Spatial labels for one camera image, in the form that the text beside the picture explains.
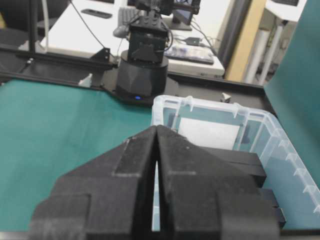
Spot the white label on case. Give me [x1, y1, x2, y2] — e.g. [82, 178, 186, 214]
[178, 118, 240, 150]

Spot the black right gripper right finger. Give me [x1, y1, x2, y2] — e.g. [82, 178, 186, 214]
[156, 125, 280, 240]

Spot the black desk monitor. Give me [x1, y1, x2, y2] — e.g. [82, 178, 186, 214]
[169, 0, 197, 31]

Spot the black table frame rail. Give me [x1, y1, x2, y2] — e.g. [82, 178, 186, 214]
[0, 44, 276, 114]

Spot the white desk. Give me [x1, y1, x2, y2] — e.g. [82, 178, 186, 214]
[39, 0, 226, 76]

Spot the clear plastic storage case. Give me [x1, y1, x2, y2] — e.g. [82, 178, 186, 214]
[151, 95, 320, 230]

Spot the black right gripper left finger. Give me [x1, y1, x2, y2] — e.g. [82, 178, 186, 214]
[28, 126, 157, 240]

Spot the black computer keyboard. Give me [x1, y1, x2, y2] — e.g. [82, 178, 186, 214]
[117, 7, 140, 26]

